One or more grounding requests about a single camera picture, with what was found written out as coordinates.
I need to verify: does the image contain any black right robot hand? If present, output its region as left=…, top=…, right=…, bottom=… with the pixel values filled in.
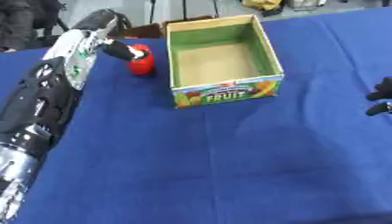
left=364, top=76, right=392, bottom=117

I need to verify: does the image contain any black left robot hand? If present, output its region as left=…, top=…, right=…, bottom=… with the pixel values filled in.
left=73, top=8, right=153, bottom=61

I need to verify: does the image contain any red toy pepper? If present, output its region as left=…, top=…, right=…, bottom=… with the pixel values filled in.
left=125, top=43, right=157, bottom=76

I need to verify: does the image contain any cardboard box with green inside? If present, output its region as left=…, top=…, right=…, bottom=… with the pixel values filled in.
left=165, top=13, right=287, bottom=109

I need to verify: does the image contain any brown wooden chair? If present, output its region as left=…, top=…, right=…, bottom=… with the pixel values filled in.
left=108, top=15, right=218, bottom=40

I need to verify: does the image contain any person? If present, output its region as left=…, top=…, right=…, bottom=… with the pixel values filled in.
left=0, top=0, right=69, bottom=53

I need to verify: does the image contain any yellow bag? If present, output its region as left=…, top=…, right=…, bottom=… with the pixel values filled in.
left=240, top=0, right=285, bottom=12

